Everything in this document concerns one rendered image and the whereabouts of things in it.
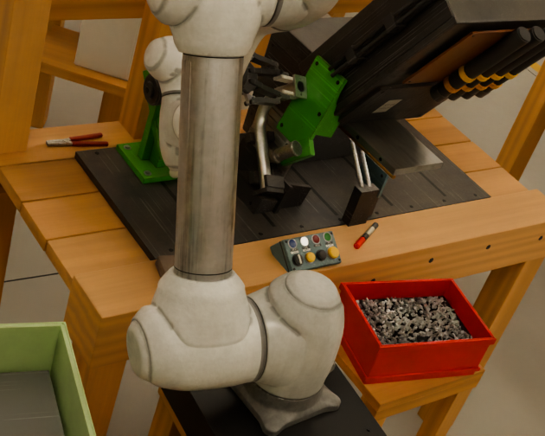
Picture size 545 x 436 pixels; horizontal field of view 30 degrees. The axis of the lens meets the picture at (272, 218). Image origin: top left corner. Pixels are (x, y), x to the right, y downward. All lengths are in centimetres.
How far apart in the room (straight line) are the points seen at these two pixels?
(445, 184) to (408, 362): 76
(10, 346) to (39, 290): 152
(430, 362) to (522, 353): 168
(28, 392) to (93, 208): 57
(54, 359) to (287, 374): 47
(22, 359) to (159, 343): 39
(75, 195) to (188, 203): 78
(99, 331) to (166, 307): 42
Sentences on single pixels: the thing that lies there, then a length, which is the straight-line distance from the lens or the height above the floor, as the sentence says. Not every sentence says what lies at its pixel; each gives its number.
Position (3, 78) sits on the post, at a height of 109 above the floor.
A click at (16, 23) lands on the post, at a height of 123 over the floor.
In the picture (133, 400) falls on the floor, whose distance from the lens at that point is 322.
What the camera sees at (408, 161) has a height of 113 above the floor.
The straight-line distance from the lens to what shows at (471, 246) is 279.
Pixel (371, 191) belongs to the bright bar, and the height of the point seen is 101.
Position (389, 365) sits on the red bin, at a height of 86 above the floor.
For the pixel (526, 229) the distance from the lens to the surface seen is 293.
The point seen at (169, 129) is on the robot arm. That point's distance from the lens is 217.
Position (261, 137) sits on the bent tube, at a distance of 253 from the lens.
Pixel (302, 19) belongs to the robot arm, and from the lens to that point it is 174.
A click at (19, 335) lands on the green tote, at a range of 198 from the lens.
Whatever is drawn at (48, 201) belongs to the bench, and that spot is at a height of 88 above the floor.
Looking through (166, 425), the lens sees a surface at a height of 77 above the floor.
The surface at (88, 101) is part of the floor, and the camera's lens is 455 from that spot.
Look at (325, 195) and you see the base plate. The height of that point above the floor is 90.
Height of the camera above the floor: 231
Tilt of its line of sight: 34 degrees down
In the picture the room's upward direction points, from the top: 19 degrees clockwise
